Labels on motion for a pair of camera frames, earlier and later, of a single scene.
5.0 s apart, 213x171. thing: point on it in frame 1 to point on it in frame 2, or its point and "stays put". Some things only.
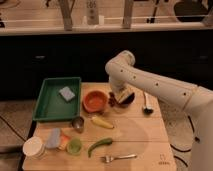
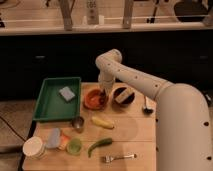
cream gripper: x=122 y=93 to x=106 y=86
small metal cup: x=78 y=124 stays put
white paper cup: x=34 y=147 stays put
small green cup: x=74 y=146 stays put
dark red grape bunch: x=111 y=99 to x=103 y=98
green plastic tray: x=51 y=105 stays put
